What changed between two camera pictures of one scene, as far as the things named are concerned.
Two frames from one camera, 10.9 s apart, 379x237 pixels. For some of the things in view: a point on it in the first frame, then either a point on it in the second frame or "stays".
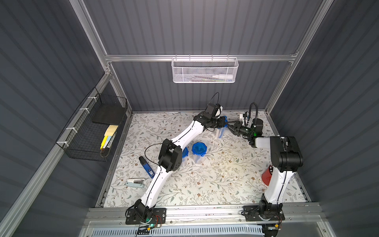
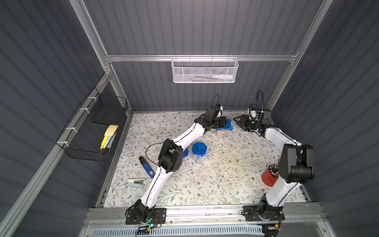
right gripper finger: [234, 130] to [241, 126]
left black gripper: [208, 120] stays
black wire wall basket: [89, 135] stays
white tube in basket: [225, 76] stays
